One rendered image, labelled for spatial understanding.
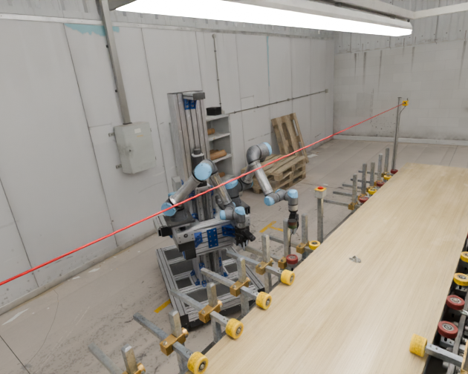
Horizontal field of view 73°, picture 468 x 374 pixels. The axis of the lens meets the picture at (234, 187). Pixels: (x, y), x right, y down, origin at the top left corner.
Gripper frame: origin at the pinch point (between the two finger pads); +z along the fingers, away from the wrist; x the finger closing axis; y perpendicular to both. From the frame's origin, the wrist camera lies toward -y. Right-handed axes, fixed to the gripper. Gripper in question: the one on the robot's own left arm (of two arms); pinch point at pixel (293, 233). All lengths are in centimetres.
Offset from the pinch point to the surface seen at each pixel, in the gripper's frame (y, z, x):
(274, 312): -88, 0, -4
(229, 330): -111, -5, 12
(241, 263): -76, -20, 17
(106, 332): -52, 91, 165
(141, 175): 126, -1, 232
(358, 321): -84, 0, -47
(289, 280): -65, -4, -8
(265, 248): -53, -16, 8
